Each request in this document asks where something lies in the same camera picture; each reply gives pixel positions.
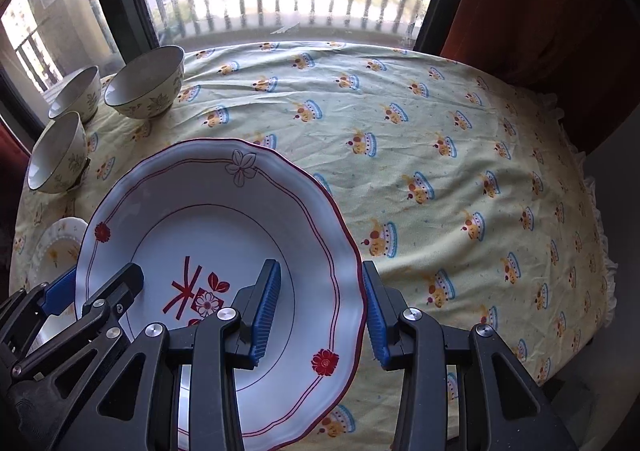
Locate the red curtain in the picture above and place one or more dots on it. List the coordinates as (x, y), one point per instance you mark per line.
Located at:
(10, 151)
(540, 21)

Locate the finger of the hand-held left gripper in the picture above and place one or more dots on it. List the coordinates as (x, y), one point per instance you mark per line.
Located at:
(117, 288)
(60, 288)

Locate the white floral ceramic bowl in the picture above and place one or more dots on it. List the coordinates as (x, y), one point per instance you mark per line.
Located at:
(75, 91)
(57, 151)
(145, 81)

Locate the yellow crown print tablecloth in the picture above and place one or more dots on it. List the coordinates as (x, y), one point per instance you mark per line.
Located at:
(400, 181)

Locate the white plate with red pattern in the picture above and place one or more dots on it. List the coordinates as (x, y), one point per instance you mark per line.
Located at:
(210, 231)

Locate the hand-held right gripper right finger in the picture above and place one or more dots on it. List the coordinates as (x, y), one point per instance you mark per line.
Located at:
(375, 316)

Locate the ruffled rim floral plate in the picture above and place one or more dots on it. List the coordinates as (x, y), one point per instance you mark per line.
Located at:
(52, 251)

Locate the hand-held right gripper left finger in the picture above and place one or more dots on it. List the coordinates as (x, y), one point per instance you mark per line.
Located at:
(265, 316)

